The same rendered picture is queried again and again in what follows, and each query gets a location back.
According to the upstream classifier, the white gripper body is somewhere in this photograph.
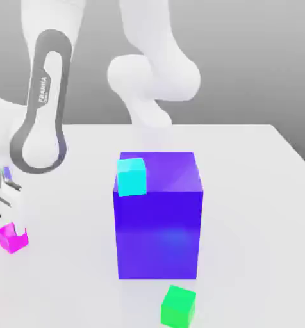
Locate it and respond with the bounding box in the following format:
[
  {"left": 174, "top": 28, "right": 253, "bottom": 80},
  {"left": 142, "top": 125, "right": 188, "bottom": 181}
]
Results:
[{"left": 0, "top": 188, "right": 25, "bottom": 231}]

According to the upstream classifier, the small magenta cube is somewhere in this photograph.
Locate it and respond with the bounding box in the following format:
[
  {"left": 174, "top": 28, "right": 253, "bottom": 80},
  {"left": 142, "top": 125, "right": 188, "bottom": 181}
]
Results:
[{"left": 0, "top": 222, "right": 29, "bottom": 255}]

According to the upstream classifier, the small cyan cube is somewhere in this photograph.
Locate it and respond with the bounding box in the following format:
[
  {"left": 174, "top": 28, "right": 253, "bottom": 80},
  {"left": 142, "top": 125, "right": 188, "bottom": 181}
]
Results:
[{"left": 115, "top": 157, "right": 147, "bottom": 197}]

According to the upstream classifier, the small green cube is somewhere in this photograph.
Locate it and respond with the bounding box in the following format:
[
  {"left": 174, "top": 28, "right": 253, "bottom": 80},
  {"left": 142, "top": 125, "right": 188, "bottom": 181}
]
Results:
[{"left": 160, "top": 284, "right": 197, "bottom": 328}]

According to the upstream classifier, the large blue box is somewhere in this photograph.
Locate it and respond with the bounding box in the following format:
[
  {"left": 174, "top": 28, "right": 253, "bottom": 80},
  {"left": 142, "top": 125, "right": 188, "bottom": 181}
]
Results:
[{"left": 113, "top": 151, "right": 204, "bottom": 281}]

